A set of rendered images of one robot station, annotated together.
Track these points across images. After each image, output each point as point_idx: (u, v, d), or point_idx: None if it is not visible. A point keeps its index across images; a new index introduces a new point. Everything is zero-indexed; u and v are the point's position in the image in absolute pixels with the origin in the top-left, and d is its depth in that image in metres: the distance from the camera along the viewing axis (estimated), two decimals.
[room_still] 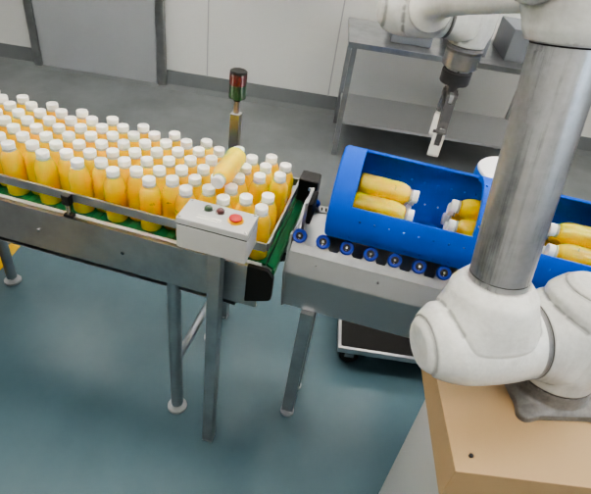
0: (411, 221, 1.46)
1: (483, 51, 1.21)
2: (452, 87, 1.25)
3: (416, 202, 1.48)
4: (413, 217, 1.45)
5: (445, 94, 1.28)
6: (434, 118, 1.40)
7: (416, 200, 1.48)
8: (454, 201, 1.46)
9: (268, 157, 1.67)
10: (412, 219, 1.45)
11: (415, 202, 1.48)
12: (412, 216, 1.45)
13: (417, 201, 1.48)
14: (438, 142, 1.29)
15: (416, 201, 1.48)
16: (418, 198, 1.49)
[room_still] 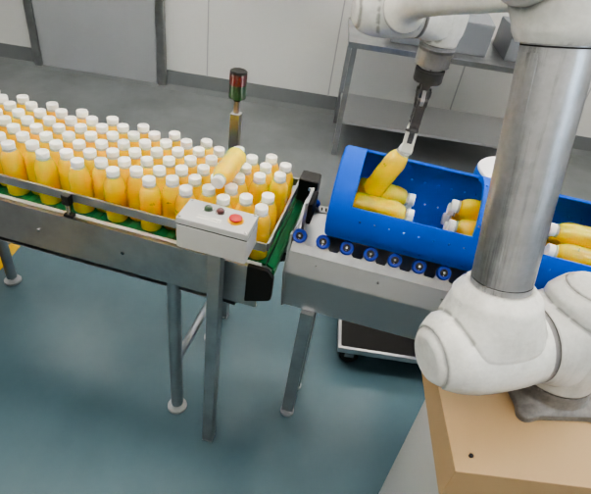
0: (411, 221, 1.46)
1: (455, 50, 1.22)
2: (424, 85, 1.26)
3: None
4: (413, 217, 1.45)
5: (418, 94, 1.29)
6: None
7: None
8: (454, 201, 1.46)
9: (268, 157, 1.67)
10: (412, 219, 1.45)
11: None
12: (412, 216, 1.45)
13: None
14: (411, 140, 1.35)
15: None
16: None
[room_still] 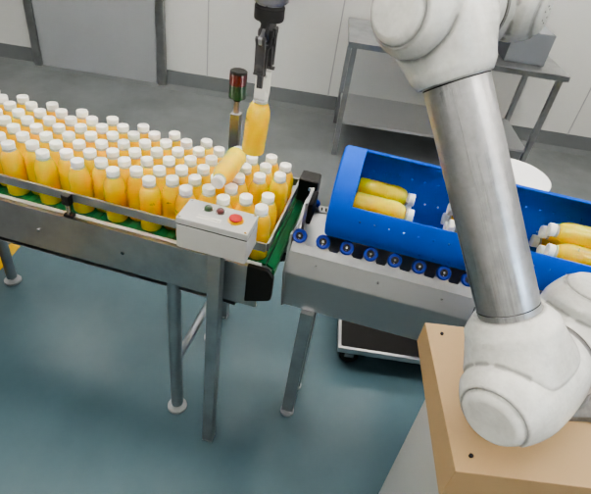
0: (411, 221, 1.46)
1: None
2: (263, 24, 1.20)
3: None
4: (413, 217, 1.45)
5: (260, 33, 1.24)
6: None
7: None
8: None
9: (268, 157, 1.67)
10: (412, 219, 1.45)
11: None
12: (412, 216, 1.45)
13: None
14: (260, 84, 1.30)
15: None
16: None
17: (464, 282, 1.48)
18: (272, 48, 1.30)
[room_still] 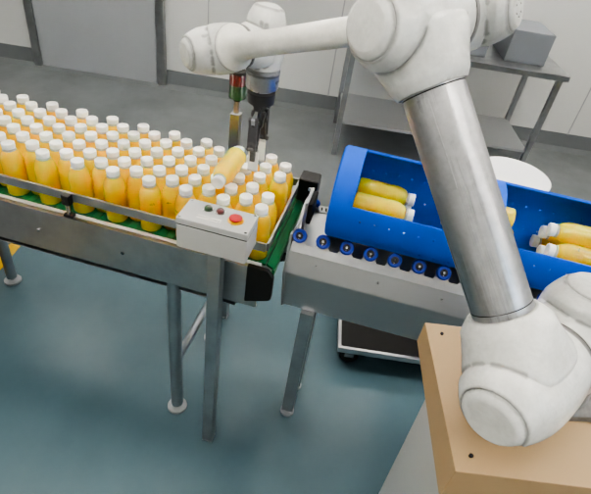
0: (411, 221, 1.46)
1: (278, 74, 1.29)
2: (255, 107, 1.33)
3: (254, 188, 1.51)
4: (413, 217, 1.45)
5: (253, 114, 1.37)
6: None
7: (251, 189, 1.51)
8: None
9: (268, 157, 1.67)
10: (412, 219, 1.45)
11: (253, 189, 1.51)
12: (412, 216, 1.45)
13: (253, 187, 1.51)
14: (252, 159, 1.41)
15: (252, 189, 1.51)
16: (253, 185, 1.52)
17: None
18: (266, 123, 1.43)
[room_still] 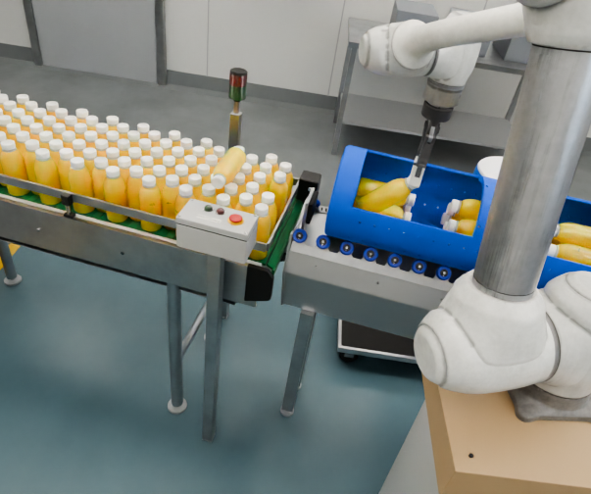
0: None
1: (464, 87, 1.21)
2: (433, 122, 1.25)
3: (254, 188, 1.51)
4: None
5: (426, 129, 1.29)
6: (415, 163, 1.39)
7: (251, 189, 1.51)
8: (454, 201, 1.46)
9: (268, 157, 1.67)
10: None
11: (253, 189, 1.51)
12: None
13: (253, 187, 1.51)
14: (418, 174, 1.35)
15: (252, 189, 1.51)
16: (253, 185, 1.52)
17: None
18: None
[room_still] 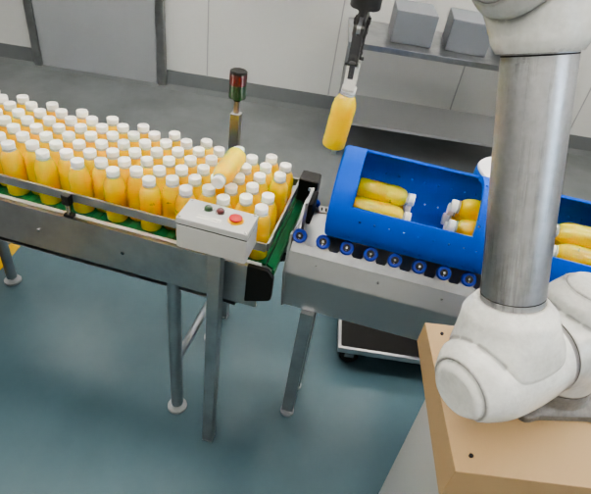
0: None
1: None
2: (362, 11, 1.17)
3: (254, 188, 1.51)
4: None
5: (356, 23, 1.20)
6: None
7: (251, 189, 1.51)
8: (454, 201, 1.46)
9: (268, 157, 1.67)
10: None
11: (253, 189, 1.51)
12: None
13: (253, 187, 1.51)
14: (351, 75, 1.26)
15: (252, 189, 1.51)
16: (253, 185, 1.52)
17: (464, 282, 1.48)
18: (365, 37, 1.26)
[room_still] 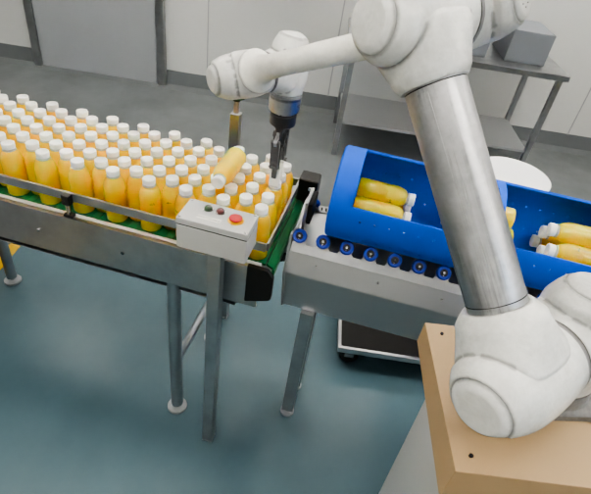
0: None
1: (300, 97, 1.35)
2: (277, 128, 1.39)
3: (254, 188, 1.51)
4: None
5: (274, 135, 1.43)
6: None
7: (251, 189, 1.51)
8: None
9: (268, 157, 1.67)
10: None
11: (253, 189, 1.51)
12: None
13: (253, 187, 1.51)
14: (273, 175, 1.49)
15: (252, 189, 1.51)
16: (253, 185, 1.52)
17: None
18: (285, 144, 1.48)
